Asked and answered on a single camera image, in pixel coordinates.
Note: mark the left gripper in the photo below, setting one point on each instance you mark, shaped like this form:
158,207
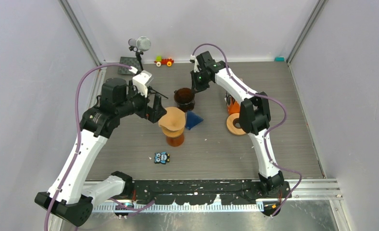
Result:
153,114

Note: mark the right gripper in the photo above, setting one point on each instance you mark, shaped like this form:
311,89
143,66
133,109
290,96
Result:
196,87

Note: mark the brown paper coffee filter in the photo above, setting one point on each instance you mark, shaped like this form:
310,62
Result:
173,120

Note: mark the amber glass carafe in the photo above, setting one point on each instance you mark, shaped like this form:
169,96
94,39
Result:
175,141

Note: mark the blue plastic dripper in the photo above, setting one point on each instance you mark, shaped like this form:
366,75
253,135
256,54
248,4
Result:
192,120

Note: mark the orange coffee filter box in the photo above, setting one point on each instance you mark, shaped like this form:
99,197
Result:
232,104

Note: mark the wooden ring stand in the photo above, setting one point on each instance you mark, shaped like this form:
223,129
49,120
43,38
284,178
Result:
233,125

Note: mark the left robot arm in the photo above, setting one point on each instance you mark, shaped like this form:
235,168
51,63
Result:
67,198

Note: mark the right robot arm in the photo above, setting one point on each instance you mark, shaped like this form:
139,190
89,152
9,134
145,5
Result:
254,115

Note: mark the colourful toy car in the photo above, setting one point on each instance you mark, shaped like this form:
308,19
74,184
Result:
159,61

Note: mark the blue owl sticker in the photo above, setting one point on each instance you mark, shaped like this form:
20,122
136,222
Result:
161,158

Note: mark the dark grey studded plate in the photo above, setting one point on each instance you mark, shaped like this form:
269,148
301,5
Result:
130,61

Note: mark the silver microphone on tripod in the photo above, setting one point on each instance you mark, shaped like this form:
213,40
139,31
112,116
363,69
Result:
139,46

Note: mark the teal block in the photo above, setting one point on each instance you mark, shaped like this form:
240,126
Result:
279,59

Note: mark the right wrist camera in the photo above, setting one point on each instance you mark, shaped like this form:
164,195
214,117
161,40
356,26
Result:
195,63

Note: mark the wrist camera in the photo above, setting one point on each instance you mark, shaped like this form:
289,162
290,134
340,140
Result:
142,82
195,63

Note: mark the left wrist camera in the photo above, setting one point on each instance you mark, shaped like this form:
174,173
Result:
142,82

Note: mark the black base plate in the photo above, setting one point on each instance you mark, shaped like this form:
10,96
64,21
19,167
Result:
202,192

